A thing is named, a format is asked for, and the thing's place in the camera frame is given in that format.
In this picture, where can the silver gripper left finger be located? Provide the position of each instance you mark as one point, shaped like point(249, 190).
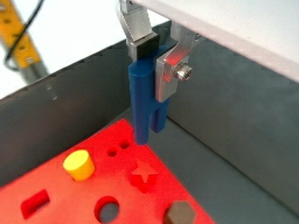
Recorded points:
point(142, 40)

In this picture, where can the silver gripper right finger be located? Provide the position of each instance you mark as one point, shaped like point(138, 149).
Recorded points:
point(172, 65)

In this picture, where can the yellow metal post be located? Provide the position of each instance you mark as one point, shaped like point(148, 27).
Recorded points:
point(22, 57)

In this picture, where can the dark brown hexagonal peg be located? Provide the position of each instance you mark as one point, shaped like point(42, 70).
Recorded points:
point(181, 213)

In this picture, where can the red star-shaped peg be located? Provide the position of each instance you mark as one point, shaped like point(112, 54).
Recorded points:
point(144, 176)

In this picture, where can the blue square-circle peg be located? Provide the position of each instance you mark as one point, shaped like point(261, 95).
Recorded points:
point(149, 111)

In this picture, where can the red shape-sorting board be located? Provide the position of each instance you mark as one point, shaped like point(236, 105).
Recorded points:
point(48, 197)

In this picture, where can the yellow cylinder peg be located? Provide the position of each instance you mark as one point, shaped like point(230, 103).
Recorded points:
point(78, 165)

